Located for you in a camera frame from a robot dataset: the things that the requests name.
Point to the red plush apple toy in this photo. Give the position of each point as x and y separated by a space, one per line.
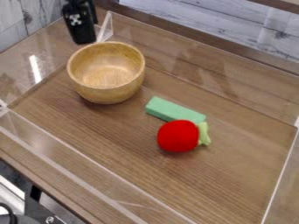
180 136

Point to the light wooden bowl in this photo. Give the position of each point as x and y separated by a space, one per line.
107 71

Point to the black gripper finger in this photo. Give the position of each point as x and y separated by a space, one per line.
77 19
92 9

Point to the clear acrylic corner bracket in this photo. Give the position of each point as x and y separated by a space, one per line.
105 29

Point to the green rectangular block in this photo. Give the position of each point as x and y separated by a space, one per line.
169 111

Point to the clear acrylic front barrier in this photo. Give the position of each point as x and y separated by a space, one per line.
83 185

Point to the black table leg bracket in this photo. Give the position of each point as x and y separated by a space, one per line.
34 210

